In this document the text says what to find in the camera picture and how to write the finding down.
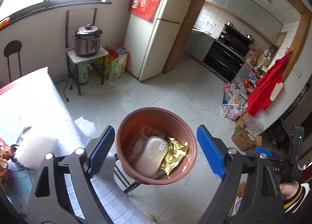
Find person's right hand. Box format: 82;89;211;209
279;181;299;200

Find clear plastic food container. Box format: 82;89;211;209
126;124;167;164

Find brown plastic trash bucket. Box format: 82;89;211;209
116;107;198;185

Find green electric kettle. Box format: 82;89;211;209
78;62;93;85

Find small white side table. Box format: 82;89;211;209
66;47;109;95

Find blue plaid tablecloth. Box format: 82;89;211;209
0;66;157;224

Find red apron on wall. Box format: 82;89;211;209
246;48;293;116

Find black kitchen stove oven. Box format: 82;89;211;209
203;22;254;82

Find pile of plastic bags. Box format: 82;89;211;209
221;77;250;121

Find cream white refrigerator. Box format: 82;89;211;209
124;0;191;81

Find white foam net sleeve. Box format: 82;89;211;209
14;135;58;170

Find blue paper box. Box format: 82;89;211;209
7;160;37;215

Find crumpled brown red wrapper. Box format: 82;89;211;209
0;139;13;196

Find yellow orange item on sill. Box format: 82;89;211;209
0;17;11;28

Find colourful shopping bags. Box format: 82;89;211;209
92;45;129;81

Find silver electric pressure cooker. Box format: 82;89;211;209
72;24;103;57

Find black round-back chair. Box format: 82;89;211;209
3;40;22;82

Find black power cable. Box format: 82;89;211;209
54;79;73;103

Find cardboard box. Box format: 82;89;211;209
231;113;262;151

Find gold foil wrapper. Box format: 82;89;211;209
159;137;189;175

